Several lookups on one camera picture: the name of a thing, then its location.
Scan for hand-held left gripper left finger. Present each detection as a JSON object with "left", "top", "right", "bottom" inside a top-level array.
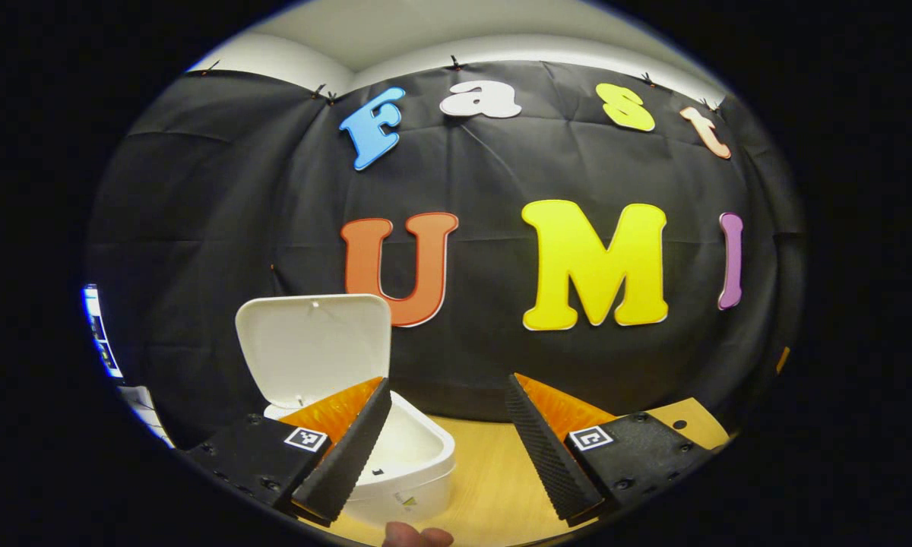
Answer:
[{"left": 185, "top": 376, "right": 394, "bottom": 529}]

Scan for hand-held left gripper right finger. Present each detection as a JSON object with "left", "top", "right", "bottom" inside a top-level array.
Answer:
[{"left": 505, "top": 372, "right": 719, "bottom": 528}]

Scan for white desktop garbage bin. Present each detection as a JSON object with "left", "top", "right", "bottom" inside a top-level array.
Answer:
[{"left": 235, "top": 293, "right": 458, "bottom": 530}]

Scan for wooden desktop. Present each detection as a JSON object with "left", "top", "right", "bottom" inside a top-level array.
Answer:
[{"left": 304, "top": 397, "right": 730, "bottom": 547}]

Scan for white side desk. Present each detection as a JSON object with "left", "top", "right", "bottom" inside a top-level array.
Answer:
[{"left": 118, "top": 385, "right": 174, "bottom": 447}]

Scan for computer monitor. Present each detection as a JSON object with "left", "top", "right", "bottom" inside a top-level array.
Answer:
[{"left": 82, "top": 283, "right": 125, "bottom": 379}]

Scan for black backdrop cloth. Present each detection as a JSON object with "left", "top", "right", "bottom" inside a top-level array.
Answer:
[{"left": 84, "top": 59, "right": 810, "bottom": 449}]

